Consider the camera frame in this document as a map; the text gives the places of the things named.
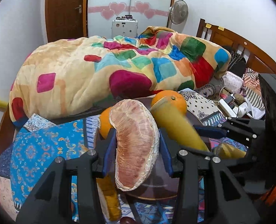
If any pink pomelo segment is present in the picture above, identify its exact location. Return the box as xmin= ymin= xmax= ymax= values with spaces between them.
xmin=109 ymin=99 xmax=160 ymax=192

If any white power strip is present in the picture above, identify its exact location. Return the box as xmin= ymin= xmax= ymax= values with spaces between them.
xmin=218 ymin=99 xmax=248 ymax=118

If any large orange right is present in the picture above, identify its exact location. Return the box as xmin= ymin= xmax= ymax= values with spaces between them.
xmin=151 ymin=90 xmax=187 ymax=115

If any large orange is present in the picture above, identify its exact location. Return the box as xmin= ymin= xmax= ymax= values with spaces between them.
xmin=151 ymin=90 xmax=187 ymax=115
xmin=99 ymin=107 xmax=114 ymax=139

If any pink quilted bag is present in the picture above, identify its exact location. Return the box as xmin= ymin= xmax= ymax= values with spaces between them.
xmin=222 ymin=71 xmax=244 ymax=94

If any blue patterned bed cover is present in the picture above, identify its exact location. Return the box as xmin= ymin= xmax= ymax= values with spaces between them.
xmin=0 ymin=87 xmax=248 ymax=224

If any striped cloth bag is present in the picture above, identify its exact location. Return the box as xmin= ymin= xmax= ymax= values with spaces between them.
xmin=242 ymin=68 xmax=265 ymax=110

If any dark purple round plate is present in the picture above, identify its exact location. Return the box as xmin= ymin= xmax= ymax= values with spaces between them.
xmin=91 ymin=96 xmax=213 ymax=201

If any dark red grape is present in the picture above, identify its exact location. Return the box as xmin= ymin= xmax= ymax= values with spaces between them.
xmin=120 ymin=216 xmax=139 ymax=224

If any wooden bed headboard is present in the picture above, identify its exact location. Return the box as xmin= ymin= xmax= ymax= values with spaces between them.
xmin=196 ymin=18 xmax=276 ymax=74

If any large orange left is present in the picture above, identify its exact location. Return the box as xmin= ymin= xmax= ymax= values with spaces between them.
xmin=99 ymin=107 xmax=114 ymax=139

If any standing electric fan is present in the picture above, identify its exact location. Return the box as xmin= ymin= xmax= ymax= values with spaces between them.
xmin=168 ymin=0 xmax=189 ymax=28

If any colourful patchwork blanket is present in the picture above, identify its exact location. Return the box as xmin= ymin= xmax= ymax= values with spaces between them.
xmin=9 ymin=26 xmax=231 ymax=127

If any white box appliance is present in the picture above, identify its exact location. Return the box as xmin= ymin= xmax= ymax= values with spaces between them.
xmin=112 ymin=15 xmax=138 ymax=38

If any white sliding wardrobe with hearts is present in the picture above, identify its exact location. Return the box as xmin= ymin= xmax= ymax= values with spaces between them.
xmin=87 ymin=0 xmax=174 ymax=38

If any brown wooden door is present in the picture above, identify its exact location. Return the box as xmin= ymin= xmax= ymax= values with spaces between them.
xmin=45 ymin=0 xmax=87 ymax=42

